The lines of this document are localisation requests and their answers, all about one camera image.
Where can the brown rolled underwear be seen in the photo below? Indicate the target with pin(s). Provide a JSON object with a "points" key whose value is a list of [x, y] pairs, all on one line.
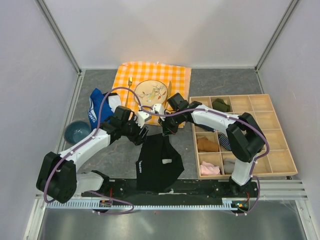
{"points": [[206, 145]]}

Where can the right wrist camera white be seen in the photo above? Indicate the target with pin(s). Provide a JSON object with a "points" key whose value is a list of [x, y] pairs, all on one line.
{"points": [[158, 109]]}

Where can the decorated ceramic plate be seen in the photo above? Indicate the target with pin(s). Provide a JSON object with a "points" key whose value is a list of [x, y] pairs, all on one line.
{"points": [[150, 92]]}

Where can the gold knife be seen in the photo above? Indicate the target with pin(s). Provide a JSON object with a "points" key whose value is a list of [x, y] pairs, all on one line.
{"points": [[169, 90]]}

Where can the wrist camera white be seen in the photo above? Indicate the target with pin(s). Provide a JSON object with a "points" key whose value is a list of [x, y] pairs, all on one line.
{"points": [[141, 118], [158, 109]]}

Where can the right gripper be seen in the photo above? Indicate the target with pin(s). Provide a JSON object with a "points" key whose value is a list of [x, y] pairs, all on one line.
{"points": [[166, 128]]}

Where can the grey cable duct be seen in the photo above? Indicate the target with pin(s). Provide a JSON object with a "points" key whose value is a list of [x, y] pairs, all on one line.
{"points": [[99, 204]]}

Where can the orange checkered cloth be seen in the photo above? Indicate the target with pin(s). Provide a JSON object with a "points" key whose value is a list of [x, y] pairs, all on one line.
{"points": [[130, 74]]}

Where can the blue underwear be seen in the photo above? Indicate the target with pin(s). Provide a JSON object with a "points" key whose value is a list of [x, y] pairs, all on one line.
{"points": [[95, 101]]}

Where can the striped rolled underwear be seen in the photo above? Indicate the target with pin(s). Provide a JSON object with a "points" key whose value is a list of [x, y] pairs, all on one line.
{"points": [[224, 142]]}

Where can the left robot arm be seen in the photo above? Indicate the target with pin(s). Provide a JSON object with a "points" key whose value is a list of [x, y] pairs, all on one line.
{"points": [[59, 177]]}

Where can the dark green rolled underwear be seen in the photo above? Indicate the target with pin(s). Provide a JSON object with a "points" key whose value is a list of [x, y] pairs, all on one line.
{"points": [[219, 105]]}

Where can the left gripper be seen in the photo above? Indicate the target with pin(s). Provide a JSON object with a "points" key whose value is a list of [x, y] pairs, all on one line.
{"points": [[137, 139]]}

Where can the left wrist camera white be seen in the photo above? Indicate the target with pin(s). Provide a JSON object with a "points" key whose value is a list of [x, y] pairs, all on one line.
{"points": [[141, 118]]}

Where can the blue ceramic bowl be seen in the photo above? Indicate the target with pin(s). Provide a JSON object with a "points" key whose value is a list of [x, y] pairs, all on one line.
{"points": [[76, 131]]}

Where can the black underwear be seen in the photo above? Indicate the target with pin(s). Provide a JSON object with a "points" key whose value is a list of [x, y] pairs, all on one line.
{"points": [[159, 165]]}

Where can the pink rolled underwear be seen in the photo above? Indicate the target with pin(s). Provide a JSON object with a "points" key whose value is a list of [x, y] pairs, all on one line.
{"points": [[207, 169]]}

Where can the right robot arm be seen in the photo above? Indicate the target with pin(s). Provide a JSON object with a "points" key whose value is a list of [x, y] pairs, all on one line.
{"points": [[245, 137]]}

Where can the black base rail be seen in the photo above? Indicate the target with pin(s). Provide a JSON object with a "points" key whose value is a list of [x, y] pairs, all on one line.
{"points": [[187, 192]]}

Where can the grey rolled underwear front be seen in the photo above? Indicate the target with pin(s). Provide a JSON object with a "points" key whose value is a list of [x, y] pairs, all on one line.
{"points": [[228, 165]]}

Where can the wooden compartment tray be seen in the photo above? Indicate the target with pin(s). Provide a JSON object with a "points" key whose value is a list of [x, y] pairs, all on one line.
{"points": [[277, 163]]}

